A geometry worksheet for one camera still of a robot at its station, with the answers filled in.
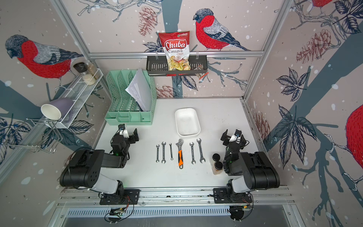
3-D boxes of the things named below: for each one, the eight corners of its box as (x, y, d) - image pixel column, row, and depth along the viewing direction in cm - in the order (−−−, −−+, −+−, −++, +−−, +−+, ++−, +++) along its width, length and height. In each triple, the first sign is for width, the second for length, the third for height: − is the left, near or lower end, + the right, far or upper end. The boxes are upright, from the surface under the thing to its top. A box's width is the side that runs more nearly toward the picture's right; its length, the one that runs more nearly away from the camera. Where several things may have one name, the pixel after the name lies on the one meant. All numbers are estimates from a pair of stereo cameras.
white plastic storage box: (178, 141, 97) (178, 137, 92) (174, 113, 113) (174, 108, 108) (201, 137, 98) (202, 133, 94) (194, 110, 114) (195, 106, 110)
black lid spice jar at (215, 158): (211, 166, 86) (213, 160, 78) (210, 159, 88) (212, 153, 80) (217, 166, 86) (221, 160, 78) (216, 159, 88) (219, 153, 80)
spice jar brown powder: (213, 174, 82) (215, 169, 75) (212, 166, 85) (214, 161, 78) (220, 174, 82) (223, 169, 75) (219, 166, 85) (222, 161, 78)
